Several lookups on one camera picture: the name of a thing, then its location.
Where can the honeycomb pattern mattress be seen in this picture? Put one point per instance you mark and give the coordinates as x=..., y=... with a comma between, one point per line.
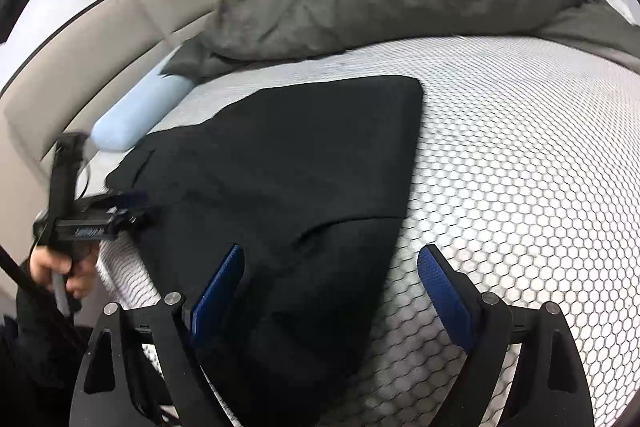
x=525, y=157

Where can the person's left hand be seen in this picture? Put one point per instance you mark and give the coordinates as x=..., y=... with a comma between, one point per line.
x=45, y=264

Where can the beige padded headboard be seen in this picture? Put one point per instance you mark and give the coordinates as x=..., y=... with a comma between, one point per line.
x=75, y=72

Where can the person's left forearm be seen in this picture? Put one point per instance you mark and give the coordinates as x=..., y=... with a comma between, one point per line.
x=35, y=347

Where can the light blue pillow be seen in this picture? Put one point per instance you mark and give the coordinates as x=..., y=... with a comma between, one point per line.
x=135, y=117

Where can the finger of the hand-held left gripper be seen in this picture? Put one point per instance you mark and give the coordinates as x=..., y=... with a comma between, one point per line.
x=142, y=218
x=131, y=198

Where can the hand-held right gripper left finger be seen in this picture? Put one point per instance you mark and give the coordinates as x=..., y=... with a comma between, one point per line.
x=215, y=292

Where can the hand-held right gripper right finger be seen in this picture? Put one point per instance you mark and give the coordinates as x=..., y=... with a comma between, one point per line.
x=445, y=297

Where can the black pants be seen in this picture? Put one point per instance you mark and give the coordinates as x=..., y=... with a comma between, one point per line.
x=300, y=167

